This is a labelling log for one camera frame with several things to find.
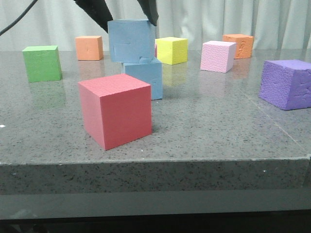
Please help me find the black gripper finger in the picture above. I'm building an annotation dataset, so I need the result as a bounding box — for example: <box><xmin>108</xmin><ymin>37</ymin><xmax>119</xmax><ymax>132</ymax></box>
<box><xmin>138</xmin><ymin>0</ymin><xmax>159</xmax><ymax>26</ymax></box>
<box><xmin>74</xmin><ymin>0</ymin><xmax>113</xmax><ymax>33</ymax></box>

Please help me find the light blue cube with cutout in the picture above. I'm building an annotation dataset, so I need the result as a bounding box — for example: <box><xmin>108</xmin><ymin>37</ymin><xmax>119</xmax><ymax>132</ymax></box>
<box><xmin>108</xmin><ymin>19</ymin><xmax>155</xmax><ymax>64</ymax></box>

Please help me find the light blue cube curved mark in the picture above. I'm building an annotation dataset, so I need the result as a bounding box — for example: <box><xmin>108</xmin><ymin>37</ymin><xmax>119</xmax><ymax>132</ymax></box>
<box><xmin>122</xmin><ymin>57</ymin><xmax>163</xmax><ymax>100</ymax></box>

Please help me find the orange foam cube left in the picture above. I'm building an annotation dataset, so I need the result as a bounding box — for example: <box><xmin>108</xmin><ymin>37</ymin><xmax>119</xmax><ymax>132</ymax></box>
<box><xmin>75</xmin><ymin>35</ymin><xmax>104</xmax><ymax>61</ymax></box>

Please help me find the orange foam cube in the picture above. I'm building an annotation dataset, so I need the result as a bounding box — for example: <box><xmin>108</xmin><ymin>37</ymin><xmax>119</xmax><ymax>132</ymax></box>
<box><xmin>222</xmin><ymin>33</ymin><xmax>254</xmax><ymax>59</ymax></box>
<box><xmin>75</xmin><ymin>35</ymin><xmax>104</xmax><ymax>61</ymax></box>

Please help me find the yellow foam cube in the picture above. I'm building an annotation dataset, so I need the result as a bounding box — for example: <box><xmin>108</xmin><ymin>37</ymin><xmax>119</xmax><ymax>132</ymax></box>
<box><xmin>155</xmin><ymin>37</ymin><xmax>188</xmax><ymax>65</ymax></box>

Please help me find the green foam cube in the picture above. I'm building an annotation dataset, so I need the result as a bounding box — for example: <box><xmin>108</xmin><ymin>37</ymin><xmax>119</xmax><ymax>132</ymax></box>
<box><xmin>22</xmin><ymin>46</ymin><xmax>62</xmax><ymax>83</ymax></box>

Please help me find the pink foam cube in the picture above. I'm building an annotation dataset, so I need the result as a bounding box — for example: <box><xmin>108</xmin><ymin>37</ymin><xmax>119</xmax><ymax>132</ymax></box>
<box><xmin>200</xmin><ymin>41</ymin><xmax>236</xmax><ymax>73</ymax></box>

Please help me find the large red foam cube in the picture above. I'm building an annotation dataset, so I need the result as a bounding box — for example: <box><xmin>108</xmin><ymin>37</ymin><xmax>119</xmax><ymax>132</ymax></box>
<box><xmin>78</xmin><ymin>74</ymin><xmax>152</xmax><ymax>150</ymax></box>

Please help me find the orange foam cube right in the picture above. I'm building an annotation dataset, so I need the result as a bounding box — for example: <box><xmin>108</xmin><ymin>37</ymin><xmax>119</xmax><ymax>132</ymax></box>
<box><xmin>222</xmin><ymin>33</ymin><xmax>254</xmax><ymax>59</ymax></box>

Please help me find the grey pleated curtain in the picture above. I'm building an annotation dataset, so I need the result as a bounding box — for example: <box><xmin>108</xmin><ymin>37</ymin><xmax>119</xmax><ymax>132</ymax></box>
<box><xmin>0</xmin><ymin>0</ymin><xmax>311</xmax><ymax>51</ymax></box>

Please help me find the purple foam cube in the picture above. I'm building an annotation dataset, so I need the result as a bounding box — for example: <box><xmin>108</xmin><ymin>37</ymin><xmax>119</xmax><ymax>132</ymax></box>
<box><xmin>259</xmin><ymin>60</ymin><xmax>311</xmax><ymax>111</ymax></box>

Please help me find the black cable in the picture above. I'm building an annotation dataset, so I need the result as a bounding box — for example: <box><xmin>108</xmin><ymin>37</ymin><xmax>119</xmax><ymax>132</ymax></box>
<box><xmin>0</xmin><ymin>0</ymin><xmax>38</xmax><ymax>36</ymax></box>

